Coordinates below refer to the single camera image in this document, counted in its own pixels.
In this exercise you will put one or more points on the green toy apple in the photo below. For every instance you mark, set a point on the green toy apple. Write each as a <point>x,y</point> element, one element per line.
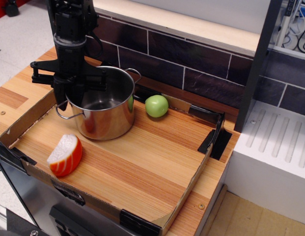
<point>156,106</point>

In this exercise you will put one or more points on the salmon sushi toy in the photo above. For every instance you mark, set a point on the salmon sushi toy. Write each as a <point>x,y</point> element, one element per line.
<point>66,156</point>

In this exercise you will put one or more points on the white dish rack counter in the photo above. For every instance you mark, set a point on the white dish rack counter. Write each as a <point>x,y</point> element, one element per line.
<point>267,166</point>

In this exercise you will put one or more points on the black object on floor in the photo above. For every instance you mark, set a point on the black object on floor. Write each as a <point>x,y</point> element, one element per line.
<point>10,8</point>

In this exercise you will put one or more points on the stainless steel metal pot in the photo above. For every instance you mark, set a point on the stainless steel metal pot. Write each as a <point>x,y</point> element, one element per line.
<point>104,114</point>

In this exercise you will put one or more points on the cardboard fence with black tape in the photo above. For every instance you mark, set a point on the cardboard fence with black tape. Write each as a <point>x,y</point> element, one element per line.
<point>158,179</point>

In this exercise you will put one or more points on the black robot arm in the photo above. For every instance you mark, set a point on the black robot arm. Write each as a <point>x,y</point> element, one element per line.
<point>72,21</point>

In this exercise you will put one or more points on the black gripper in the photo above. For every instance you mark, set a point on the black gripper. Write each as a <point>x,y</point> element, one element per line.
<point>69,70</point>

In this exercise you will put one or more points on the dark grey vertical post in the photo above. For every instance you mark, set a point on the dark grey vertical post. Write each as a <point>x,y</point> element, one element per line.
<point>260,55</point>

